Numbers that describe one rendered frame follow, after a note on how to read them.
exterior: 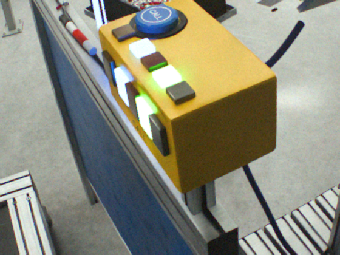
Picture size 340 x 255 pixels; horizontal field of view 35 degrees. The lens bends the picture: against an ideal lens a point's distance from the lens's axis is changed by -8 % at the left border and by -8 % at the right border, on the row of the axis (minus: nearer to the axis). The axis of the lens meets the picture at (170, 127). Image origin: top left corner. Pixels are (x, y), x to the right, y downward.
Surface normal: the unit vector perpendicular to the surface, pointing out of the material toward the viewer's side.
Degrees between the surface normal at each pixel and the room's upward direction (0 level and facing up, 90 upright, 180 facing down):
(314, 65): 0
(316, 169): 0
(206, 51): 0
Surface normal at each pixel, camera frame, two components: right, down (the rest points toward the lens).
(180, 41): -0.11, -0.72
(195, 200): 0.44, 0.58
